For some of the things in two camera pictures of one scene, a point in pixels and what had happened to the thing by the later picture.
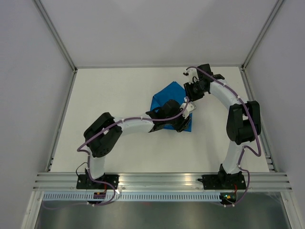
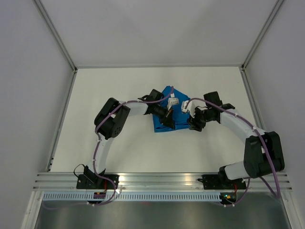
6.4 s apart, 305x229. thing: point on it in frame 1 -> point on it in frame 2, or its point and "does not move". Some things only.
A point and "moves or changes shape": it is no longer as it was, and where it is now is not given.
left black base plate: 83,182 does not move
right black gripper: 188,88 -> 193,121
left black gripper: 183,124 -> 167,119
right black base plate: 223,182 does not move
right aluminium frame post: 273,14 does not move
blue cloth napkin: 172,90 moves or changes shape
